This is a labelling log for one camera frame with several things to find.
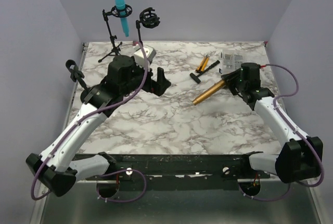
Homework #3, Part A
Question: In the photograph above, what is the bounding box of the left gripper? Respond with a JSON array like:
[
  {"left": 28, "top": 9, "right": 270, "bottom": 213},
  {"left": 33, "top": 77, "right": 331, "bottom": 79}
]
[{"left": 122, "top": 57, "right": 171, "bottom": 96}]

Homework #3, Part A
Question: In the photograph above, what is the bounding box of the gold microphone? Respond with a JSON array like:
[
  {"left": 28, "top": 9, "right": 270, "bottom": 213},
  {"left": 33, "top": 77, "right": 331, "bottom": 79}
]
[{"left": 193, "top": 80, "right": 225, "bottom": 105}]

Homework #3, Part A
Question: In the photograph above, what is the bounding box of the black round-base shockmount stand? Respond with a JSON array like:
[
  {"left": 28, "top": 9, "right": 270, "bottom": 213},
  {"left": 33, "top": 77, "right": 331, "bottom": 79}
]
[{"left": 136, "top": 7, "right": 160, "bottom": 44}]

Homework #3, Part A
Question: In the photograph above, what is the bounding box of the black round-base mic stand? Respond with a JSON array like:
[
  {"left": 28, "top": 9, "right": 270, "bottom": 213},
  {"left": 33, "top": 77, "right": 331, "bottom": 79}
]
[{"left": 66, "top": 59, "right": 88, "bottom": 91}]

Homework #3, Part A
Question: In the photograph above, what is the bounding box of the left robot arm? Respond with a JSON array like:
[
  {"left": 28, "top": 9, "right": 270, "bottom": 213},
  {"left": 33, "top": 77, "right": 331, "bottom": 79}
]
[{"left": 26, "top": 55, "right": 171, "bottom": 197}]

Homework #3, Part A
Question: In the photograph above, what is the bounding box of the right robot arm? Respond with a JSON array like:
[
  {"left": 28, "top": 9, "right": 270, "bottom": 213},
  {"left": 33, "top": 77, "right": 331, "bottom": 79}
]
[{"left": 221, "top": 63, "right": 324, "bottom": 183}]

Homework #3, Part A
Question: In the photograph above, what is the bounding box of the black tripod mic stand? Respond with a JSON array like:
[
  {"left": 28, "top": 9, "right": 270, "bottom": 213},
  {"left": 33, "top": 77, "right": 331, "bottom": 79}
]
[{"left": 98, "top": 4, "right": 132, "bottom": 63}]

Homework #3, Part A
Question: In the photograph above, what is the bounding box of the blue microphone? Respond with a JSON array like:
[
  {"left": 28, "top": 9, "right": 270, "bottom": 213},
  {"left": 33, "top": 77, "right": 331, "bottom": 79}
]
[{"left": 115, "top": 0, "right": 130, "bottom": 37}]

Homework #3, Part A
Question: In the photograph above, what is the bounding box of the clear plastic screw box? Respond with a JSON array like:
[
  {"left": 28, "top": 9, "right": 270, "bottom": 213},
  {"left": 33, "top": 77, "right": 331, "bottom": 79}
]
[{"left": 219, "top": 49, "right": 245, "bottom": 74}]

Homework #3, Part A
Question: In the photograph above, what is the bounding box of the yellow utility knife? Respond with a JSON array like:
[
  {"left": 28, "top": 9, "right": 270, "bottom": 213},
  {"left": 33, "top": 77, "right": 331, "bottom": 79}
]
[{"left": 195, "top": 55, "right": 210, "bottom": 73}]

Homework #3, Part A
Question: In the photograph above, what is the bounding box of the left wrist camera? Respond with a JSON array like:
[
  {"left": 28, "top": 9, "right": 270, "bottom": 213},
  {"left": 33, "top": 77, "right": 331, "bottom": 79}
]
[{"left": 133, "top": 46, "right": 156, "bottom": 68}]

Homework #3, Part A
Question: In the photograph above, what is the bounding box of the black T-handle tool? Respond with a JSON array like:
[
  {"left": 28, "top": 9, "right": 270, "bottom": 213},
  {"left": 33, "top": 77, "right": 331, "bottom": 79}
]
[{"left": 189, "top": 60, "right": 220, "bottom": 84}]

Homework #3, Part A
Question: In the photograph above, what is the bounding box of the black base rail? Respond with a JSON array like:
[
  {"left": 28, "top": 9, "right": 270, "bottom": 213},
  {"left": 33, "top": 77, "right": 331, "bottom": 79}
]
[{"left": 88, "top": 154, "right": 277, "bottom": 191}]

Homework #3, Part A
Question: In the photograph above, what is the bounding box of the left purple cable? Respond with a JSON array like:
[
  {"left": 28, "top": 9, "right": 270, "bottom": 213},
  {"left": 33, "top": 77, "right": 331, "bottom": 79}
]
[{"left": 30, "top": 41, "right": 151, "bottom": 201}]

